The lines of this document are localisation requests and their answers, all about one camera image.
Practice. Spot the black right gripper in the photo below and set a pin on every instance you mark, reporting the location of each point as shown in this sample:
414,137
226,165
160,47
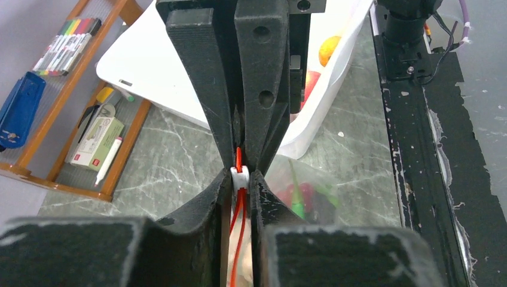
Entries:
245,61

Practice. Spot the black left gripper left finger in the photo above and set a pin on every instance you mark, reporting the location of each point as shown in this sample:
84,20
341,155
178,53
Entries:
188,247

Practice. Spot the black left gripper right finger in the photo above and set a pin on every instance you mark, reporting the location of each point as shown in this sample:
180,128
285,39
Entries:
331,255

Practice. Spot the green bean pod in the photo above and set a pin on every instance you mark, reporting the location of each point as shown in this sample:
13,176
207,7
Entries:
297,196

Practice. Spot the dark purple mangosteen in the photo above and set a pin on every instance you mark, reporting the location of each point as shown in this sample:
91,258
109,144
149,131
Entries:
325,204

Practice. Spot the red grape bunch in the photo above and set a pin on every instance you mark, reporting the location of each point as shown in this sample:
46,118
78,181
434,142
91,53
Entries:
308,192

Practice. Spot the clear zip top bag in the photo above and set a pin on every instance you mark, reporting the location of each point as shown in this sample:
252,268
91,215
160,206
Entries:
255,206

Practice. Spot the white plastic bin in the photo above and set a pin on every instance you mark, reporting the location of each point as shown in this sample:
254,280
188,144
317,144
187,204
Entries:
144,62

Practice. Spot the small red peach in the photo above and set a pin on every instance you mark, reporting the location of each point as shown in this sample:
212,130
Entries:
311,80

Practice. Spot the small orange fruit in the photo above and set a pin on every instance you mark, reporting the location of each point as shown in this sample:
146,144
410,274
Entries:
327,49

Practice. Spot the green tipped white marker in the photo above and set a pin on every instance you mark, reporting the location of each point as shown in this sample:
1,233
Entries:
128,96

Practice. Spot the white pen on shelf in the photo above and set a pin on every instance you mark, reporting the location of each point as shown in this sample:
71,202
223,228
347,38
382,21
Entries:
108,160

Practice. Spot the yellow item lower shelf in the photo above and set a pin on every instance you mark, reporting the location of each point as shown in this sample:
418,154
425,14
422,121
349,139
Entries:
104,94

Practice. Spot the white red box lower shelf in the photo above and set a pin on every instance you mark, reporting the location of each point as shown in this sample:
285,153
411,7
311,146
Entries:
96,143

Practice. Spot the coloured marker pen pack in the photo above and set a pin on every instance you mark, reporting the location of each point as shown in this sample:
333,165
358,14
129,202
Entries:
67,46

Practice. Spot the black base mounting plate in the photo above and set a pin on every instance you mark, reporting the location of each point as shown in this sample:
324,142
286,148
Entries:
446,121

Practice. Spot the wooden shelf rack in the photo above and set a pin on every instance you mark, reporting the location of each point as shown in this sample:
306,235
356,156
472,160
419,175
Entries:
129,12

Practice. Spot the blue stapler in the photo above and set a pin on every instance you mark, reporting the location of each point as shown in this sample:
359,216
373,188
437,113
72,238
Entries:
19,110

